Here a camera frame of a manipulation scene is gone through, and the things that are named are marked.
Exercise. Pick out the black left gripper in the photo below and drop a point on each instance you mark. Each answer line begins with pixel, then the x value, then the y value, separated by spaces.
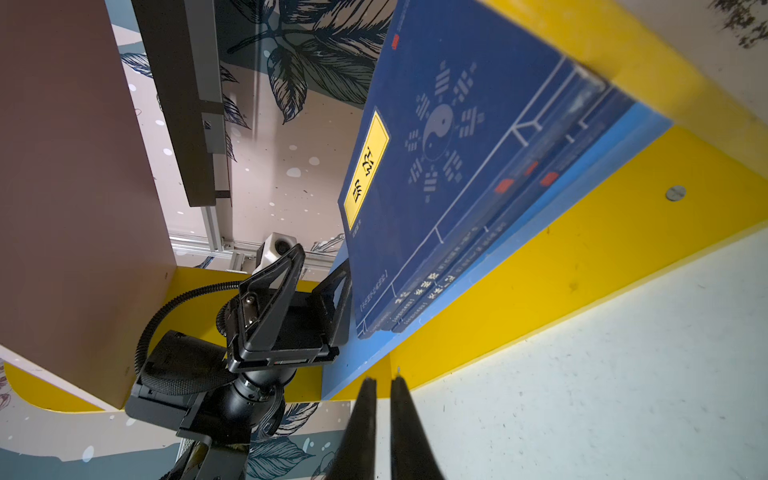
pixel 267 325

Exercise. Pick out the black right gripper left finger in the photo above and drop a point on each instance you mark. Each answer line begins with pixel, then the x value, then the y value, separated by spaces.
pixel 355 458

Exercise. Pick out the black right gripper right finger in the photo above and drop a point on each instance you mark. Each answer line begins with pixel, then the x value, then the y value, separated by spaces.
pixel 411 455

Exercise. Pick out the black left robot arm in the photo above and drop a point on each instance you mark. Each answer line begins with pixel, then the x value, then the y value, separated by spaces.
pixel 222 398

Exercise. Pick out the yellow wooden bookshelf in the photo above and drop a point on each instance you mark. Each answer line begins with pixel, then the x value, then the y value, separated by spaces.
pixel 85 253

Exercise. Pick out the black mesh tray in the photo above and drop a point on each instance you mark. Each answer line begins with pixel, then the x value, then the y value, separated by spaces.
pixel 180 39

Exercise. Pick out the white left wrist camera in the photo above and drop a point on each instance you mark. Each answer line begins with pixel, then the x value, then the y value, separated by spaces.
pixel 272 249

